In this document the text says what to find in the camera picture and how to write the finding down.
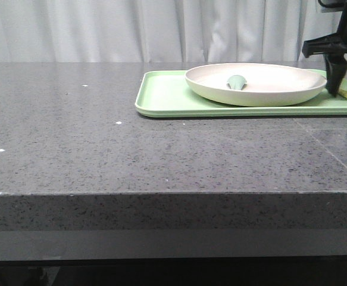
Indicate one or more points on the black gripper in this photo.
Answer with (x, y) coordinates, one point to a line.
(332, 46)

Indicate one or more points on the beige round plate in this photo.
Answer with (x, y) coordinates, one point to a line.
(268, 85)

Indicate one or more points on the sage green spoon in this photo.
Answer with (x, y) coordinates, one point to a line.
(236, 82)

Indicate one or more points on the light green tray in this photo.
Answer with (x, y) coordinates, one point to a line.
(165, 94)

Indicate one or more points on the white curtain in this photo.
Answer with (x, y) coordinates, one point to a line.
(160, 31)

